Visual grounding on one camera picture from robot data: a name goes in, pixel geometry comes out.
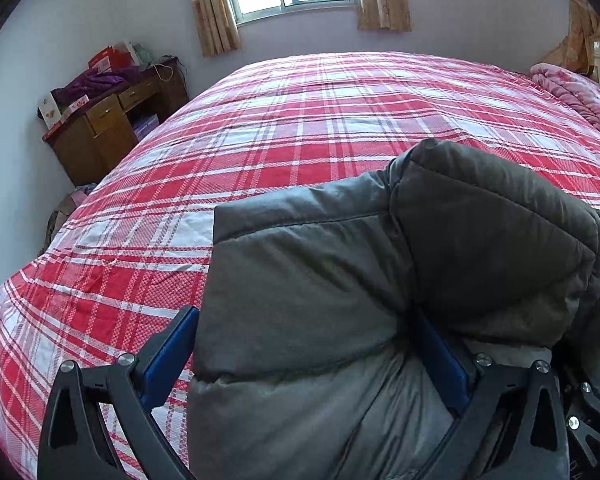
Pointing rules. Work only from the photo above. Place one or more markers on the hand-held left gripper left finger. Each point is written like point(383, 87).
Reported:
point(167, 355)

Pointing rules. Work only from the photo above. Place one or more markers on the pink floral blanket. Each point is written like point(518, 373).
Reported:
point(580, 90)

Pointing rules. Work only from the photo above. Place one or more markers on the purple cloth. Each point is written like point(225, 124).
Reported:
point(95, 82)

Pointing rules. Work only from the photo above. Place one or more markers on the stack of books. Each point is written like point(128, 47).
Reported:
point(145, 127)

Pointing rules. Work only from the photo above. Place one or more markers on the red gift box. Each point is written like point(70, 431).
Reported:
point(102, 60)

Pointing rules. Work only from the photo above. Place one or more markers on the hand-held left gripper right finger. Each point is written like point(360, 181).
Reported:
point(445, 365)

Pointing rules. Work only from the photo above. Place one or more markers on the wooden desk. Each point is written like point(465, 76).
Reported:
point(105, 135)

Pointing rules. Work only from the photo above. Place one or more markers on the beige patterned cloth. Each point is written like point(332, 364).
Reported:
point(580, 35)

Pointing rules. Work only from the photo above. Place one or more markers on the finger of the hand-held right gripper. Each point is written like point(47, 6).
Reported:
point(595, 410)

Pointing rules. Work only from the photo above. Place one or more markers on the white printed box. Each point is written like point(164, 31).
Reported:
point(50, 110)

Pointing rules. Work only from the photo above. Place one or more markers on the bed with red plaid sheet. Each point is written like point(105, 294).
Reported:
point(280, 135)

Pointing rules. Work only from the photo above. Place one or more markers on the grey padded jacket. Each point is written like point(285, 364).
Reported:
point(330, 270)

